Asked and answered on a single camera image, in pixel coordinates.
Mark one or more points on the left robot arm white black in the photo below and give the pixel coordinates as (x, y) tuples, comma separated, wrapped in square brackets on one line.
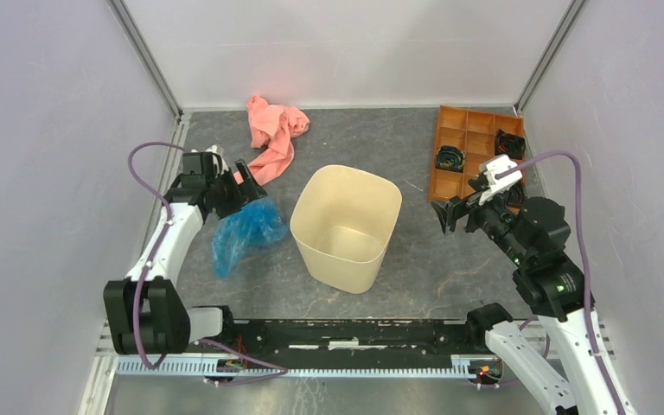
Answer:
[(145, 314)]

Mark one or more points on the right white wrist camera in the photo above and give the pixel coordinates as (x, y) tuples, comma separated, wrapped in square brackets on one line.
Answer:
[(496, 176)]

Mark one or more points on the orange compartment tray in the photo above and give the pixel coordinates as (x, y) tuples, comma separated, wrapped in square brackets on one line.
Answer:
[(473, 132)]

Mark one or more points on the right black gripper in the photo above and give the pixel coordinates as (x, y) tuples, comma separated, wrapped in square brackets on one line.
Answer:
[(446, 212)]

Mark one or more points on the black bag roll left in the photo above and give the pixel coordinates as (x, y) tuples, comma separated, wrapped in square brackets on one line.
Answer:
[(450, 158)]

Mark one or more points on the pink cloth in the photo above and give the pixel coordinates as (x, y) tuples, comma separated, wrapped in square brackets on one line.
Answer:
[(273, 127)]

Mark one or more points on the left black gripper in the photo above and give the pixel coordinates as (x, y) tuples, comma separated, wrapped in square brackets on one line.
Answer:
[(238, 200)]

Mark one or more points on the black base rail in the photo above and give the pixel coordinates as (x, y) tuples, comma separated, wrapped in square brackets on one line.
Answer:
[(352, 343)]

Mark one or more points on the black bag roll top right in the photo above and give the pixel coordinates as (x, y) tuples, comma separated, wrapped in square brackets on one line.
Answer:
[(509, 144)]

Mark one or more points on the black bag roll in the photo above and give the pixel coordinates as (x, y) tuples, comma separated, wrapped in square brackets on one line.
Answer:
[(516, 195), (450, 158), (509, 144)]

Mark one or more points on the beige trash bin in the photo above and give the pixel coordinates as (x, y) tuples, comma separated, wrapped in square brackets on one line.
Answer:
[(342, 223)]

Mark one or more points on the black bag roll bottom right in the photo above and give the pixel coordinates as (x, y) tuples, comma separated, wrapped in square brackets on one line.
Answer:
[(516, 195)]

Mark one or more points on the blue plastic trash bag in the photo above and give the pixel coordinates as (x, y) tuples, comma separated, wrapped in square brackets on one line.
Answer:
[(257, 224)]

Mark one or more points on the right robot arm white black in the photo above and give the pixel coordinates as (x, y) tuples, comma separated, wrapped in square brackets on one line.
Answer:
[(556, 291)]

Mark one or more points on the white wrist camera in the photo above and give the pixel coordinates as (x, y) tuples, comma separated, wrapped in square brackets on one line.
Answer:
[(496, 176), (220, 165)]

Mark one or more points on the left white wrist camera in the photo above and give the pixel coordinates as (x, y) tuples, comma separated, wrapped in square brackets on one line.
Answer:
[(220, 165)]

